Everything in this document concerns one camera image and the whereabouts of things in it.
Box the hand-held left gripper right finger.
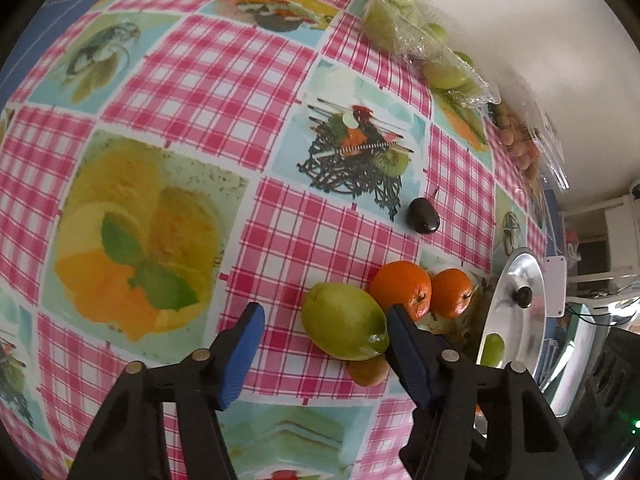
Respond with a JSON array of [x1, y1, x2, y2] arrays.
[[385, 304, 586, 480]]

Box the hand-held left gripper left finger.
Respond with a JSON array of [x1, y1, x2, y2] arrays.
[[67, 301, 267, 480]]

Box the brown kiwi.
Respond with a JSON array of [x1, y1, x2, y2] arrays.
[[346, 355, 391, 387]]

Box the orange tangerine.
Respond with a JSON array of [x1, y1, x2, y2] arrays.
[[370, 261, 432, 322], [430, 268, 474, 319]]

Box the round steel basin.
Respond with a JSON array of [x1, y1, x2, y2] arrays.
[[472, 246, 548, 436]]

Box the white plastic box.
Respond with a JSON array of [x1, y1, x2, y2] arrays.
[[545, 255, 567, 318]]

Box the white wooden shelf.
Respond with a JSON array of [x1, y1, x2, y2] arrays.
[[555, 192, 640, 286]]

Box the clear lidded plastic box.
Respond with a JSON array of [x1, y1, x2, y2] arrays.
[[487, 100, 571, 191]]

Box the heap of boxed longans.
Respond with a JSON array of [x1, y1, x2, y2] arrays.
[[492, 102, 543, 178]]

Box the checked fruit-print tablecloth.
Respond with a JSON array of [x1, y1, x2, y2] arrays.
[[0, 0, 551, 480]]

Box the clear plastic tray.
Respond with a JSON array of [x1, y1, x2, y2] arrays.
[[361, 0, 501, 108]]

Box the pile of green jujubes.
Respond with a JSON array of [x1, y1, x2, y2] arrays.
[[362, 0, 488, 96]]

